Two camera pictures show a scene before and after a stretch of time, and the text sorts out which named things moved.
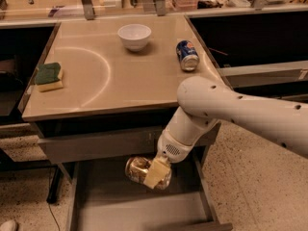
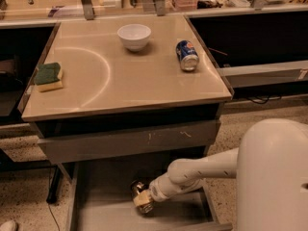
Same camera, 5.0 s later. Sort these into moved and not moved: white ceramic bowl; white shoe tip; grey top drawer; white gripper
Moved: white gripper
Not moved: white ceramic bowl; white shoe tip; grey top drawer
